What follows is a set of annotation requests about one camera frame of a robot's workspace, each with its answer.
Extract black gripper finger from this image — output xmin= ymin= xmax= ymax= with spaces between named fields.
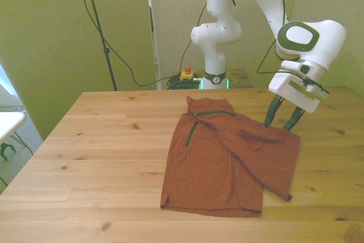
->
xmin=263 ymin=94 xmax=284 ymax=128
xmin=282 ymin=106 xmax=307 ymax=132

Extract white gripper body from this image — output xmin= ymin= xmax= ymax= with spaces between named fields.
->
xmin=268 ymin=68 xmax=321 ymax=114

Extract rust red shorts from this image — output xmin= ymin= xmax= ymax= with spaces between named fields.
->
xmin=159 ymin=96 xmax=301 ymax=219

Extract yellow emergency stop button box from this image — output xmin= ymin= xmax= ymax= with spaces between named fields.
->
xmin=179 ymin=65 xmax=197 ymax=82

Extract white divider panel edge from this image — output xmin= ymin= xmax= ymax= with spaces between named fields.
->
xmin=145 ymin=0 xmax=162 ymax=90

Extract white folding table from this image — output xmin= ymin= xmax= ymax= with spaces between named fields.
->
xmin=0 ymin=111 xmax=28 ymax=162

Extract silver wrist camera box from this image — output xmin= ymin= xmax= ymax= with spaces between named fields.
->
xmin=288 ymin=79 xmax=331 ymax=102

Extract coiled dark cable bundle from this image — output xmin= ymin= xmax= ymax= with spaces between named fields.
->
xmin=166 ymin=74 xmax=201 ymax=90

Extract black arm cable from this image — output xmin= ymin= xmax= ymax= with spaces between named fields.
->
xmin=180 ymin=0 xmax=322 ymax=87

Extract black stand cable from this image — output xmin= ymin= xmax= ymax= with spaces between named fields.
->
xmin=72 ymin=0 xmax=183 ymax=88

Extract black camera stand pole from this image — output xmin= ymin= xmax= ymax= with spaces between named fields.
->
xmin=81 ymin=0 xmax=118 ymax=92

